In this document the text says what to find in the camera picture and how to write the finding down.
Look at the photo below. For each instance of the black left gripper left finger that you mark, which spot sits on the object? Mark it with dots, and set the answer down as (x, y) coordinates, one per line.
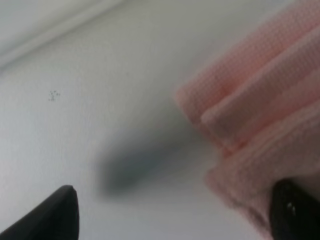
(56, 218)

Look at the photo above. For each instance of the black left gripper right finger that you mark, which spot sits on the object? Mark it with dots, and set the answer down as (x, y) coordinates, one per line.
(293, 214)

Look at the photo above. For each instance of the pink towel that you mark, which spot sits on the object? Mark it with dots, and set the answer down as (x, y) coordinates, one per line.
(260, 106)

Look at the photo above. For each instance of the white rectangular plastic tray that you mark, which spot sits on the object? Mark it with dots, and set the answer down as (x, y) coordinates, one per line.
(27, 24)

